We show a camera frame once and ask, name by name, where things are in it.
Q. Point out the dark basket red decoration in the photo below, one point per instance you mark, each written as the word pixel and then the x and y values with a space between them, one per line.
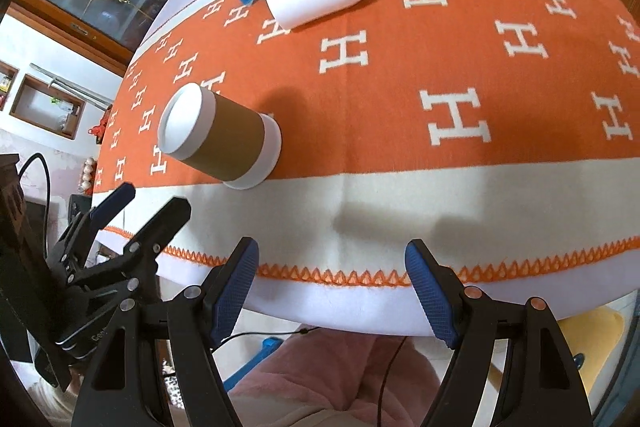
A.
pixel 98 130

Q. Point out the pink trousers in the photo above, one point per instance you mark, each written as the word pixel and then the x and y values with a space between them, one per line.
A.
pixel 333 378

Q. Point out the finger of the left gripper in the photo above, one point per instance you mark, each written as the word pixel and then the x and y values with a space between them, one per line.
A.
pixel 138 255
pixel 107 204

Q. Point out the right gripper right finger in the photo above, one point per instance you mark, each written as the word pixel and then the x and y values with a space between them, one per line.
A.
pixel 540 384

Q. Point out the red box with eggs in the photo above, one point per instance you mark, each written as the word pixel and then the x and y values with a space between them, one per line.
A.
pixel 88 173

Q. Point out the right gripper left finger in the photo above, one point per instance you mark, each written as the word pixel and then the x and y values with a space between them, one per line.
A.
pixel 124 385

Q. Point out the brown paper cup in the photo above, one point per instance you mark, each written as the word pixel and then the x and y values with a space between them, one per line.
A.
pixel 225 140

